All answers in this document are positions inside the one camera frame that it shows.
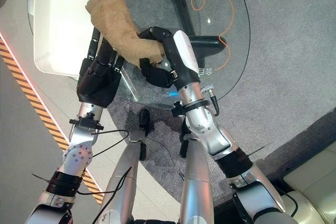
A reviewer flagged tan fluffy cloth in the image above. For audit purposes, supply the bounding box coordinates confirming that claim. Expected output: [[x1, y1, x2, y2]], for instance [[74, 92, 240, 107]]
[[86, 0, 165, 68]]

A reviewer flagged silver robot leg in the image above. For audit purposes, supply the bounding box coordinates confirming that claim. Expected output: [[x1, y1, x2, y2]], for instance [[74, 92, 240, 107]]
[[99, 108, 152, 224], [178, 123, 215, 224]]

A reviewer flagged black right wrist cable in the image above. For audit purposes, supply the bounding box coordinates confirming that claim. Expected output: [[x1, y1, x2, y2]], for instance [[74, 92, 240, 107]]
[[201, 83, 220, 117]]

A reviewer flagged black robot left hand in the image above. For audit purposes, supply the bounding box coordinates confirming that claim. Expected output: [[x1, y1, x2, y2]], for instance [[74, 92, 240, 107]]
[[76, 28, 125, 108]]

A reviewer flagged black table base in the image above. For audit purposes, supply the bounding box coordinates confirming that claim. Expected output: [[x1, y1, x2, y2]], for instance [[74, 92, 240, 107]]
[[167, 0, 228, 59]]

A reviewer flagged white plastic basket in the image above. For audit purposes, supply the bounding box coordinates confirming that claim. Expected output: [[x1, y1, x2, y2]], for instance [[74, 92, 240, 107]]
[[33, 0, 102, 78]]

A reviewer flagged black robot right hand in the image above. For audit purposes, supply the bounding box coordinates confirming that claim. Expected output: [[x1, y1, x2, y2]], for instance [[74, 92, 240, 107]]
[[136, 26, 202, 90]]

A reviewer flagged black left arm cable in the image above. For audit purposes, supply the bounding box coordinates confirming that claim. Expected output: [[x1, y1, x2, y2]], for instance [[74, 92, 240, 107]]
[[76, 129, 132, 224]]

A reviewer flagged silver robot left leg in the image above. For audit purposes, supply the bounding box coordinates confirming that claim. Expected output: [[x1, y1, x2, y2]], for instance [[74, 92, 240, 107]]
[[99, 108, 152, 224]]

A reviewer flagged orange cable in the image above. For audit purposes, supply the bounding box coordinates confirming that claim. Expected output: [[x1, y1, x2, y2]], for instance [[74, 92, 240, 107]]
[[191, 0, 235, 72]]

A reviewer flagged cream sofa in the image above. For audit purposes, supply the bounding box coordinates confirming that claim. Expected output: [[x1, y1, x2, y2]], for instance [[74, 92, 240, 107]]
[[282, 147, 336, 224]]

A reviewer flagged orange black hazard tape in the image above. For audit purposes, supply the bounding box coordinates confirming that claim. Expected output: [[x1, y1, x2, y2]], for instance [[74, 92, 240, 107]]
[[0, 37, 104, 206]]

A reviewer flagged silver robot right leg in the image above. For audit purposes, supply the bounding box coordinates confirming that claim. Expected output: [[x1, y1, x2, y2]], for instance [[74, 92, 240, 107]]
[[178, 123, 215, 224]]

